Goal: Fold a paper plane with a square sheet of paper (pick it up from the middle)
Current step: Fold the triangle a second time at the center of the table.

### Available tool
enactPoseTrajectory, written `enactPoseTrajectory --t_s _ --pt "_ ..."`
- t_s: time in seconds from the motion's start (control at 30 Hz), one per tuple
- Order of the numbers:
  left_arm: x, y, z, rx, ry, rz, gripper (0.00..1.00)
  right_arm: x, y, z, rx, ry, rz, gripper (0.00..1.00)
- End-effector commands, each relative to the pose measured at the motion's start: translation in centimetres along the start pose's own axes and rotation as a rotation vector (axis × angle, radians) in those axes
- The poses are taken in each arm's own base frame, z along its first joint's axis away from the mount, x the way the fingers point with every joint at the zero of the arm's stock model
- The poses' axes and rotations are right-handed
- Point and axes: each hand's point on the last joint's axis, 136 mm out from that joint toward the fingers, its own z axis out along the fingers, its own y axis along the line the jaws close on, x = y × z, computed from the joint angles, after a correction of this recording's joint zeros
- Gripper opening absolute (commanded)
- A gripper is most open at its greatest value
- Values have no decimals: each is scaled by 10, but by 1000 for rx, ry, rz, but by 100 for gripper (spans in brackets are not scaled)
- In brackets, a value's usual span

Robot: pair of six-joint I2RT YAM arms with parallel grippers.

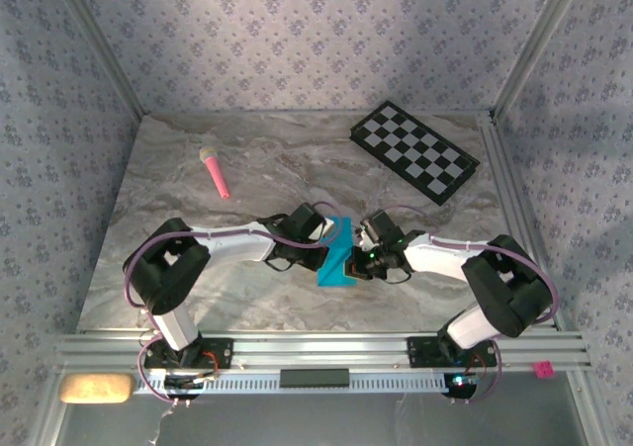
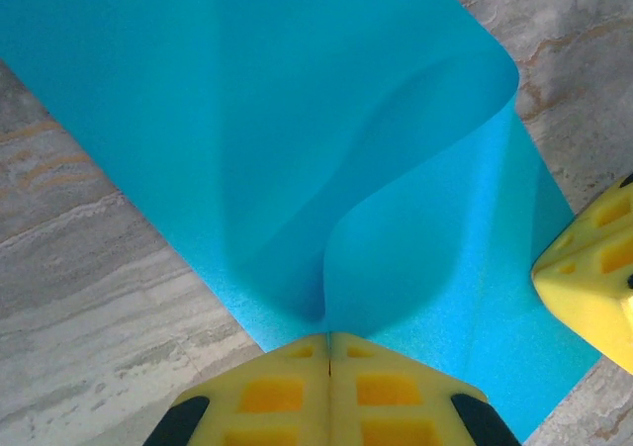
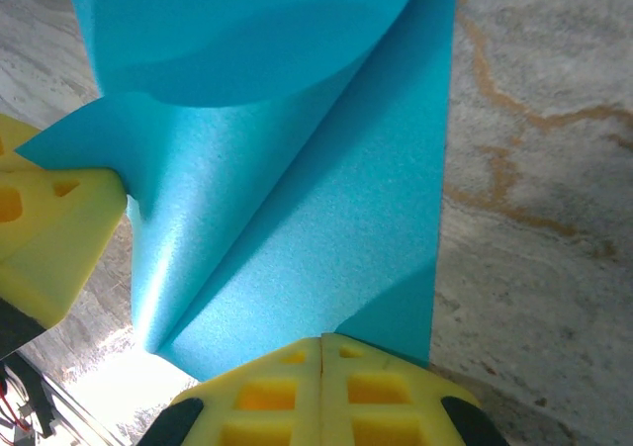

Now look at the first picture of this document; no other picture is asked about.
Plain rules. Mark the tan oblong sponge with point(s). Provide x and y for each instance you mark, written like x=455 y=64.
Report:
x=96 y=388

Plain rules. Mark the black white checkerboard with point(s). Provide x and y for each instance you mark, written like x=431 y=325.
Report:
x=415 y=151

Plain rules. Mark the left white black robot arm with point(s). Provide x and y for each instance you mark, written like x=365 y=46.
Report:
x=237 y=243

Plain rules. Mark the long aluminium mounting rail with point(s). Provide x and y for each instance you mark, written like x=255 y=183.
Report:
x=316 y=347

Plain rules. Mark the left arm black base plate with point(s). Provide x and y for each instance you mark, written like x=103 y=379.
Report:
x=217 y=354

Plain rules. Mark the aluminium side rail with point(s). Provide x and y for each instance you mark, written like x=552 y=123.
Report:
x=499 y=169

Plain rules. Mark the aluminium frame bar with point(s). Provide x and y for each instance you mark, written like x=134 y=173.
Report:
x=47 y=416
x=588 y=416

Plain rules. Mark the aluminium frame post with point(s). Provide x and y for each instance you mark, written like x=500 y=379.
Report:
x=534 y=45
x=102 y=45

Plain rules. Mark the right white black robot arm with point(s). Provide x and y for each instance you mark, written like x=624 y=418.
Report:
x=440 y=260

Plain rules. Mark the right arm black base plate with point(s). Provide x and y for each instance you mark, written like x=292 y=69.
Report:
x=420 y=352

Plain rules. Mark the small pink cube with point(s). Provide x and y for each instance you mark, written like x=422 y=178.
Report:
x=543 y=369

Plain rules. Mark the controller board with green light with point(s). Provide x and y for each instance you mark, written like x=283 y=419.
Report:
x=462 y=383

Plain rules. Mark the blue cloth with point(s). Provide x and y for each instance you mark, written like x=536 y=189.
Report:
x=336 y=268

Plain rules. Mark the pink toy microphone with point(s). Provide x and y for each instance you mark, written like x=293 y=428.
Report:
x=215 y=171

